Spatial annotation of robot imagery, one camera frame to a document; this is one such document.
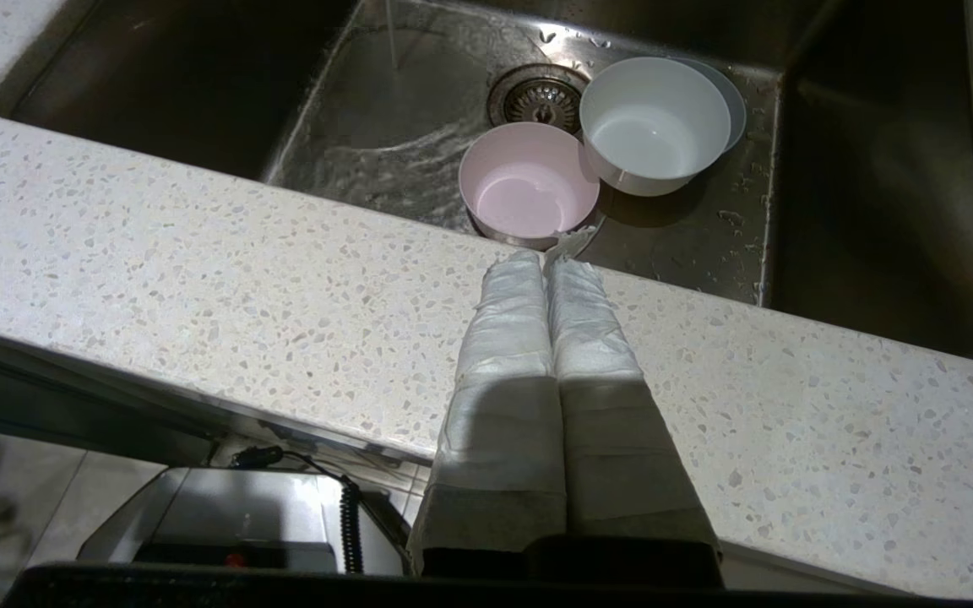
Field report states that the pink bowl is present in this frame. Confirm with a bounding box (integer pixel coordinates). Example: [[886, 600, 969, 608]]
[[458, 122, 601, 251]]

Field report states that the tap water stream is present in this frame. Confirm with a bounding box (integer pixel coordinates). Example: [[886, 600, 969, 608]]
[[383, 0, 404, 79]]

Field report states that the stainless steel sink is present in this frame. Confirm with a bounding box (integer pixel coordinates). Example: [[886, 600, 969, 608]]
[[0, 0, 973, 366]]

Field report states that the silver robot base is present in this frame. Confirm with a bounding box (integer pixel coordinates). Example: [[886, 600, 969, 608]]
[[77, 467, 411, 577]]

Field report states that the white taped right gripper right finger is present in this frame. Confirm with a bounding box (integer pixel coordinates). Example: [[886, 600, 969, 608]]
[[546, 256, 724, 560]]

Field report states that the black coiled cable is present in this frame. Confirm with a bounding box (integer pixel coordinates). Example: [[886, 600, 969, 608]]
[[229, 446, 367, 575]]

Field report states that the round metal drain strainer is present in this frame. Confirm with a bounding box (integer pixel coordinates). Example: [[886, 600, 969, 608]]
[[486, 64, 593, 136]]

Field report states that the blue-grey bowl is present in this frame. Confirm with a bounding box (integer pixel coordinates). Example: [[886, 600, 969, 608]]
[[672, 57, 747, 155]]

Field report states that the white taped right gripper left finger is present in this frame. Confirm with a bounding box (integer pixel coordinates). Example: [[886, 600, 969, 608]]
[[405, 250, 569, 580]]

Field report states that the dark cabinet front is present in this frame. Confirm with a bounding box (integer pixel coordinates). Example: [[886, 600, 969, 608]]
[[0, 325, 226, 467]]

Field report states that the white bowl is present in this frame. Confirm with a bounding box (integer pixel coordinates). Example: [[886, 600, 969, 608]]
[[579, 56, 733, 198]]

